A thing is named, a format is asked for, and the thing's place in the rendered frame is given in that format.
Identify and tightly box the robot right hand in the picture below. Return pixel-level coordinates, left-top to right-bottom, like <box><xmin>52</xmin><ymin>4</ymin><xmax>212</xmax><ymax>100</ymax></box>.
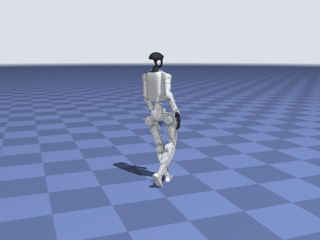
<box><xmin>175</xmin><ymin>112</ymin><xmax>181</xmax><ymax>130</ymax></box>

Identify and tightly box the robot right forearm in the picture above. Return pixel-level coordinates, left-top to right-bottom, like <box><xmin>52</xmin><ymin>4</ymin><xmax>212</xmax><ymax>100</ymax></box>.
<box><xmin>168</xmin><ymin>92</ymin><xmax>180</xmax><ymax>115</ymax></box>

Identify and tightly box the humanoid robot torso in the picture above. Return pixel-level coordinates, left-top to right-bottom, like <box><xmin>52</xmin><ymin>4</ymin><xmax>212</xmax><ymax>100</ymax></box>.
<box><xmin>146</xmin><ymin>69</ymin><xmax>166</xmax><ymax>122</ymax></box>

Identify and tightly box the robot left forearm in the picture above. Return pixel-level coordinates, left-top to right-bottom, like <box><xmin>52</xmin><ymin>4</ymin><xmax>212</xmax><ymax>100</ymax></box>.
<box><xmin>143</xmin><ymin>98</ymin><xmax>154</xmax><ymax>111</ymax></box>

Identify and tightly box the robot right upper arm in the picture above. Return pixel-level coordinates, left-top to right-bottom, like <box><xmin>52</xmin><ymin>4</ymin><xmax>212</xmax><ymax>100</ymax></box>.
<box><xmin>161</xmin><ymin>72</ymin><xmax>172</xmax><ymax>100</ymax></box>

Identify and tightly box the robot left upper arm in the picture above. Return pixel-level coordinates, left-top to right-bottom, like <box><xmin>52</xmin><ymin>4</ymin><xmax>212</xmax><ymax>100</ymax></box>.
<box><xmin>142</xmin><ymin>73</ymin><xmax>149</xmax><ymax>99</ymax></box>

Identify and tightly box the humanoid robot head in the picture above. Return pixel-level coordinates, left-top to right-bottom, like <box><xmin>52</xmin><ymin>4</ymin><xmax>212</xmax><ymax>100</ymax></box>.
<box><xmin>149</xmin><ymin>52</ymin><xmax>164</xmax><ymax>73</ymax></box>

